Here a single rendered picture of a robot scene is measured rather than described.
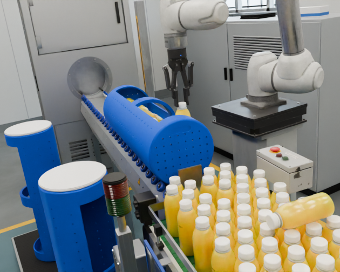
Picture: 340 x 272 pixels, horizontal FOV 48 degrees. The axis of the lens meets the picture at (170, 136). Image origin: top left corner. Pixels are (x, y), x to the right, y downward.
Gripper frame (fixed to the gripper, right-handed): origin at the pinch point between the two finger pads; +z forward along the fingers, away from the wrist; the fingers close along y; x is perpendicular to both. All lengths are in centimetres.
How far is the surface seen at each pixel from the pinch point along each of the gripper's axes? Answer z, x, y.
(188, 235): 31, 48, 21
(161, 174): 26.7, 10.4, 15.6
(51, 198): 29, 1, 58
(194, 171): 26.1, 16.6, 3.8
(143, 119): 8.8, -9.6, 14.5
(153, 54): 45, -525, -161
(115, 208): 11, 57, 43
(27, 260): 114, -95, 82
